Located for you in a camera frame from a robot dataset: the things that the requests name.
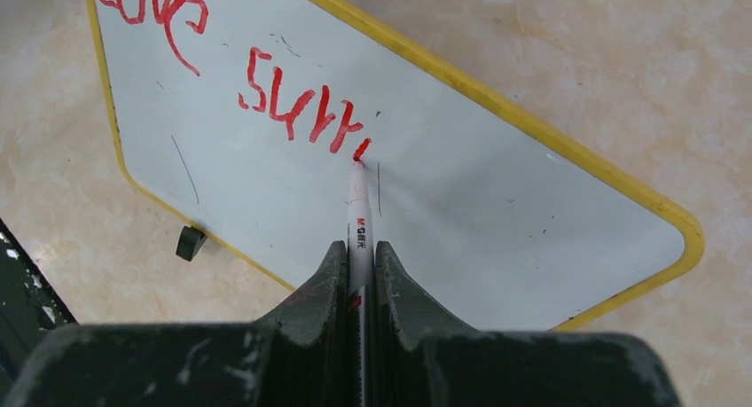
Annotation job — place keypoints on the yellow framed whiteboard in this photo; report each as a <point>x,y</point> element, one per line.
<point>242,117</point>

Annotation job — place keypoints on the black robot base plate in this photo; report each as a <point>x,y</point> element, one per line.
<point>30,307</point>

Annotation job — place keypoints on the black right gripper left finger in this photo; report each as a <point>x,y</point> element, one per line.
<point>295,355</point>

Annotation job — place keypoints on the red white marker pen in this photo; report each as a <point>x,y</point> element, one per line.
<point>360,281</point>

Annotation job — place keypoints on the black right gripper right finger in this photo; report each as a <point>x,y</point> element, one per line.
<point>432,358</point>

